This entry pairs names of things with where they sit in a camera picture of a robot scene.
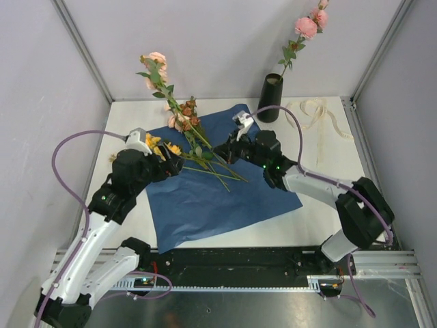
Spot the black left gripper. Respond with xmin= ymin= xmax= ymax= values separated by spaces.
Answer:
xmin=131 ymin=142 xmax=185 ymax=195

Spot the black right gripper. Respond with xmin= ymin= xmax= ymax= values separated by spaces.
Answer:
xmin=211 ymin=128 xmax=268 ymax=169

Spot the mixed flower bunch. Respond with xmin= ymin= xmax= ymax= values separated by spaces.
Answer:
xmin=145 ymin=97 xmax=248 ymax=191

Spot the blue wrapping paper sheet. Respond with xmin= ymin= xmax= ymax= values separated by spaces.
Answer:
xmin=144 ymin=104 xmax=303 ymax=256

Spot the cream printed ribbon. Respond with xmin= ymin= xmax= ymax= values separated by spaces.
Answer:
xmin=285 ymin=97 xmax=354 ymax=140

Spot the pink leafy flower stem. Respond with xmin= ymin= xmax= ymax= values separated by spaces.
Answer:
xmin=139 ymin=52 xmax=214 ymax=161

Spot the pink rose stem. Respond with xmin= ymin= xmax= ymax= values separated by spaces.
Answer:
xmin=278 ymin=0 xmax=330 ymax=82

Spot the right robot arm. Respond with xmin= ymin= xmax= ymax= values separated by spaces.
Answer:
xmin=214 ymin=131 xmax=395 ymax=274

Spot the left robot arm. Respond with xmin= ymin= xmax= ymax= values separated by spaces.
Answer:
xmin=34 ymin=144 xmax=184 ymax=327

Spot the black cone vase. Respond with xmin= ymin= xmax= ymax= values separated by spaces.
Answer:
xmin=257 ymin=73 xmax=283 ymax=123

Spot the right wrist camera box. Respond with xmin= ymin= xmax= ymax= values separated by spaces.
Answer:
xmin=232 ymin=111 xmax=254 ymax=141

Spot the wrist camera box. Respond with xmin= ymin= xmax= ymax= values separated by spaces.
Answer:
xmin=232 ymin=111 xmax=254 ymax=141
xmin=125 ymin=128 xmax=152 ymax=156

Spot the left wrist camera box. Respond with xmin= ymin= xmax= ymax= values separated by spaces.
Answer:
xmin=125 ymin=128 xmax=152 ymax=156

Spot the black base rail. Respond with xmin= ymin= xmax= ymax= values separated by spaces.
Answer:
xmin=115 ymin=246 xmax=356 ymax=288

